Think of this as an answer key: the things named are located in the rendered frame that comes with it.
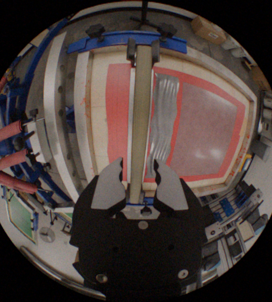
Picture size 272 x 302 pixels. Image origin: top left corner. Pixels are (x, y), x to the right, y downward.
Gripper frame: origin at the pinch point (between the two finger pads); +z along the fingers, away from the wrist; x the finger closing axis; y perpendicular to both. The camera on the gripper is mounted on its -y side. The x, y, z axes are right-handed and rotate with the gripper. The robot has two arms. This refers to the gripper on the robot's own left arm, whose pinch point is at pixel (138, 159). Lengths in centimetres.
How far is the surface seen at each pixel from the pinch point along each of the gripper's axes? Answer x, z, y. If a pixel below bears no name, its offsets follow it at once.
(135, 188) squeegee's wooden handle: 0.2, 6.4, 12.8
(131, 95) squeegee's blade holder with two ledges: -1.9, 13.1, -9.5
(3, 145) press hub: -77, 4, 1
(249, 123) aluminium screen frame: 57, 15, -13
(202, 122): 21.7, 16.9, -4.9
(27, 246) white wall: -412, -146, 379
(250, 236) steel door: 373, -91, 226
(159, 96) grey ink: 5.6, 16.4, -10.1
